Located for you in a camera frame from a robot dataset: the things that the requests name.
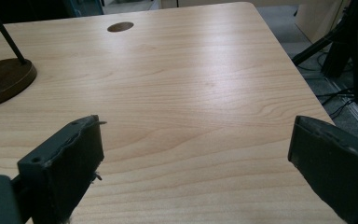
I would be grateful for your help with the dark round table grommet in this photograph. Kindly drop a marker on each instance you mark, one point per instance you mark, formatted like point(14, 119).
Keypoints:
point(120, 27)

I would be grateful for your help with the brown cup holder black rods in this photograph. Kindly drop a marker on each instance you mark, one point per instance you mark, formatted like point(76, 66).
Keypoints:
point(6, 77)

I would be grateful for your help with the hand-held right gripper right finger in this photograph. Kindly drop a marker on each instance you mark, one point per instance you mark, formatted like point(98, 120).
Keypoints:
point(338, 168)

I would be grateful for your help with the dark cabinet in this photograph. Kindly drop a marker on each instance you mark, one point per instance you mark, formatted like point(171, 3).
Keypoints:
point(43, 9)

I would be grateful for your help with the beige wooden furniture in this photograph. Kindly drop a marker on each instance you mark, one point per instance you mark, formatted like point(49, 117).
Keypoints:
point(317, 18)

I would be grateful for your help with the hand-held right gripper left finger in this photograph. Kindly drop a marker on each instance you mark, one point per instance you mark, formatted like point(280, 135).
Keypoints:
point(62, 161)

